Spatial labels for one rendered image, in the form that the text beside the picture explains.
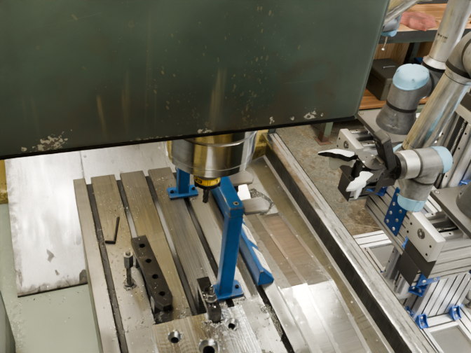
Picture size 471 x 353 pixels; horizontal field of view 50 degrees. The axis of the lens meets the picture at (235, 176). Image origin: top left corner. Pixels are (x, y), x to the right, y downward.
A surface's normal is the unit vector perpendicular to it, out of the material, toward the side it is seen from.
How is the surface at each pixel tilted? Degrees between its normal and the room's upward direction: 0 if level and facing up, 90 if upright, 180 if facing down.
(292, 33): 90
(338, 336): 8
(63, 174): 24
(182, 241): 0
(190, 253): 0
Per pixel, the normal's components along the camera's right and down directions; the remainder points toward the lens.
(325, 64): 0.33, 0.61
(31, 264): 0.22, -0.47
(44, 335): 0.10, -0.78
